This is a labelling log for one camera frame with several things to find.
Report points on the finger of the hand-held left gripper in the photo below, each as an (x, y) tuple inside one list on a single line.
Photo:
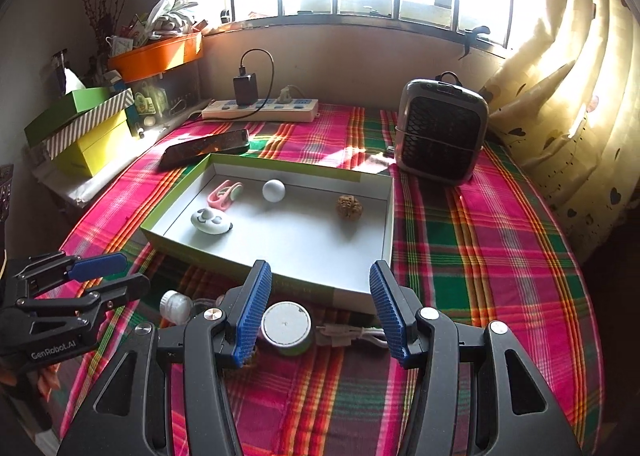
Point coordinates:
[(125, 286), (97, 266)]

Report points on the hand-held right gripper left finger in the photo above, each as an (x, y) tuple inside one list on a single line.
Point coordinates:
[(252, 316)]

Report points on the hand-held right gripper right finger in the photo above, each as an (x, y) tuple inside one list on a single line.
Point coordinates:
[(387, 316)]

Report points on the small white bottle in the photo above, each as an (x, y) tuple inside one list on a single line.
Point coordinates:
[(175, 307)]

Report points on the green white cardboard box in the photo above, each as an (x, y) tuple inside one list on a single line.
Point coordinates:
[(300, 246)]

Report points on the white oval spinner toy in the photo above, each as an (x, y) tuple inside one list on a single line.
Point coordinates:
[(212, 225)]

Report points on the brown walnut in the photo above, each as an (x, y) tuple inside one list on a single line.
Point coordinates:
[(349, 207)]

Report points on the pink clip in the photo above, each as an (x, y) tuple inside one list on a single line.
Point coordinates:
[(222, 196)]

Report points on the white ball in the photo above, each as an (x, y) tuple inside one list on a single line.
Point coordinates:
[(274, 191)]

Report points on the person's left hand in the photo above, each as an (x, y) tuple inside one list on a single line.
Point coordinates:
[(47, 381)]

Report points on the white side shelf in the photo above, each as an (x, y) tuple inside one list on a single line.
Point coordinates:
[(100, 180)]

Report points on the pink green plaid tablecloth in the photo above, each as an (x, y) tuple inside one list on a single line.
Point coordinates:
[(475, 261)]

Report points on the black smartphone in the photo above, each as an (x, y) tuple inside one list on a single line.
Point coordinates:
[(205, 148)]

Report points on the white tissue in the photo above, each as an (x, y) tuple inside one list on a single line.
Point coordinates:
[(74, 83)]

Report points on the clear plastic container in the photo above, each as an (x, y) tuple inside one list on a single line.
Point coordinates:
[(170, 95)]

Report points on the small grey heater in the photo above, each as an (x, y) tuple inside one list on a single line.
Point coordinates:
[(435, 135)]

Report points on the white power strip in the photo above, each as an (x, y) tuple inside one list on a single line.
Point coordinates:
[(280, 110)]

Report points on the white plug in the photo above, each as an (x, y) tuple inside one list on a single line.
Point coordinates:
[(286, 96)]

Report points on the black charger adapter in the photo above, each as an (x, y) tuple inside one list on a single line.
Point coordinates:
[(246, 90)]

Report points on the red twig branches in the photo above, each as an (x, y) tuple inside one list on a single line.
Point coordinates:
[(100, 25)]

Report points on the pile of packets and plants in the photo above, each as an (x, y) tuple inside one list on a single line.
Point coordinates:
[(165, 15)]

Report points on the black window latch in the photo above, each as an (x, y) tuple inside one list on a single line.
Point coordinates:
[(472, 35)]

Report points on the cream heart-print curtain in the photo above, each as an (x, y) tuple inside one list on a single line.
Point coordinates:
[(575, 85)]

